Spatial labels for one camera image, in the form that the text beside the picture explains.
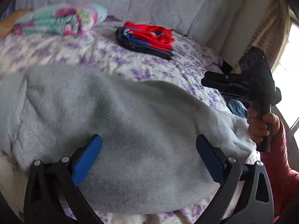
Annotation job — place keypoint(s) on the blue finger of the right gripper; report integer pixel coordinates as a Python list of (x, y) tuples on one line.
[(230, 85)]

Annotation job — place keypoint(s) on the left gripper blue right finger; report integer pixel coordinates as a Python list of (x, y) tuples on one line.
[(255, 203)]

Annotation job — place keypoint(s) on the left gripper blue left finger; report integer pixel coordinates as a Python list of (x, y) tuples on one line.
[(52, 193)]

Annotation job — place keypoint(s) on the grey sweatpants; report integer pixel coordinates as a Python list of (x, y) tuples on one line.
[(148, 163)]

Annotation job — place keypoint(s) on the right hand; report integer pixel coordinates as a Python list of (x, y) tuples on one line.
[(268, 125)]

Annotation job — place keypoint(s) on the blue jeans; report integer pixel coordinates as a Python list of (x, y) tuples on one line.
[(236, 107)]

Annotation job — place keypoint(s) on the window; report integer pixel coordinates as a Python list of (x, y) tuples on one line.
[(286, 78)]

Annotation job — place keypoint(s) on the checkered beige curtain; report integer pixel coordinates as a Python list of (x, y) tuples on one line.
[(272, 33)]

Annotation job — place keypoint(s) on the lavender lace headboard cover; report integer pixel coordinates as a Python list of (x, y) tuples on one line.
[(203, 21)]

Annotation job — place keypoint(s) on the red folded shorts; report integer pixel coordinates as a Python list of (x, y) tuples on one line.
[(157, 37)]

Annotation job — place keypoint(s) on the dark folded clothes stack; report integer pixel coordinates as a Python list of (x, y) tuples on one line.
[(140, 47)]

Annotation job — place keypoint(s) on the purple floral bedspread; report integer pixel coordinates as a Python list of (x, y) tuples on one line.
[(99, 48)]

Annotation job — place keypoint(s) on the brown orange pillow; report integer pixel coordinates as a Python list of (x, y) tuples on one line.
[(6, 26)]

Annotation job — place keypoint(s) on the floral folded quilt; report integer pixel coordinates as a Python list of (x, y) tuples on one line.
[(61, 19)]

